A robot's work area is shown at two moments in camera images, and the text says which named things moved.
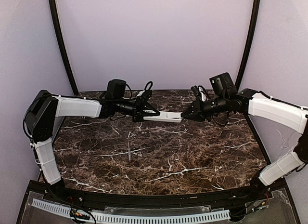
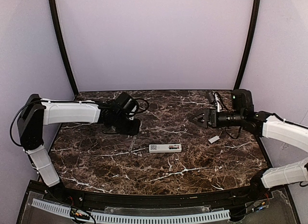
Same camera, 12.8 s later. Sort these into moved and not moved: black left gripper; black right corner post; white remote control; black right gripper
Moved: black right gripper; black left gripper; white remote control
Not moved: black right corner post
